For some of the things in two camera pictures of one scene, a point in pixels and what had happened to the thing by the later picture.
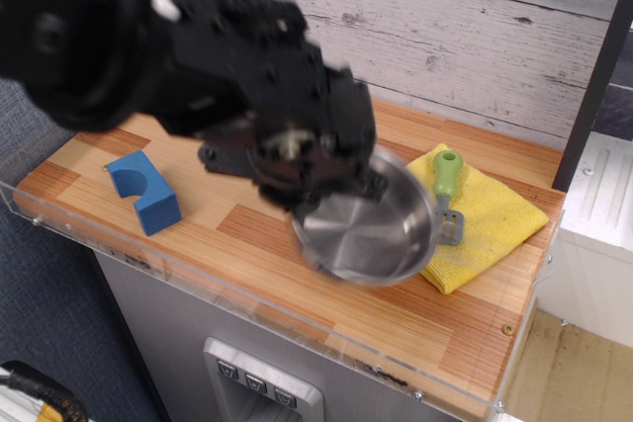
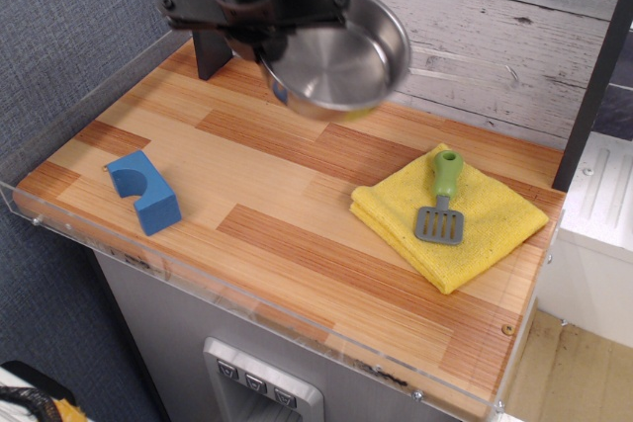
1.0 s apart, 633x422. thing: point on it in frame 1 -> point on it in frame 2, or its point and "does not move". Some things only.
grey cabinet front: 168,325 does not move
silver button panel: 246,388 does not move
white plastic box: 587,283 does not move
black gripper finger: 291,198 -> 268,38
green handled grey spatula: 449,222 does not move
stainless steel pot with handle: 371,240 -> 335,73
